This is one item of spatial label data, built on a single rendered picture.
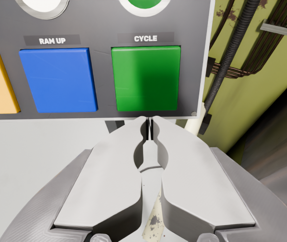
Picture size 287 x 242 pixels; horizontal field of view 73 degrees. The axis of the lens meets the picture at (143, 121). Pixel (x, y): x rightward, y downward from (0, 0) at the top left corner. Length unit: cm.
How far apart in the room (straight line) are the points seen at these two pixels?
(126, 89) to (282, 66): 42
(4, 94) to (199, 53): 23
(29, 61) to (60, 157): 115
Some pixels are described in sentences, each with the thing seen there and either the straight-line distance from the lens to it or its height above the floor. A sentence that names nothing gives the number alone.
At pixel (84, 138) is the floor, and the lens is 138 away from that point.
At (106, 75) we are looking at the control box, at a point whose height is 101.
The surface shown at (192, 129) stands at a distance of 62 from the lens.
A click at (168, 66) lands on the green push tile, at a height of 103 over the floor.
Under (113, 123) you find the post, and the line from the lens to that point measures 53.
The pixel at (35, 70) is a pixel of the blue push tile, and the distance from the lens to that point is 25.
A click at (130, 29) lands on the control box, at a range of 22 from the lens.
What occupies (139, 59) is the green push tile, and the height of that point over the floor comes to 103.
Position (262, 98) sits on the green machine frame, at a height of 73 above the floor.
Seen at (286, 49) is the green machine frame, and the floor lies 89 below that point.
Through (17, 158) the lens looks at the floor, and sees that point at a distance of 151.
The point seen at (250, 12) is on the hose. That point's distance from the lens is 47.
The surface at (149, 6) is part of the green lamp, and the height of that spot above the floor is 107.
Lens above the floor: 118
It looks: 59 degrees down
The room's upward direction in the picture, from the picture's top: 3 degrees counter-clockwise
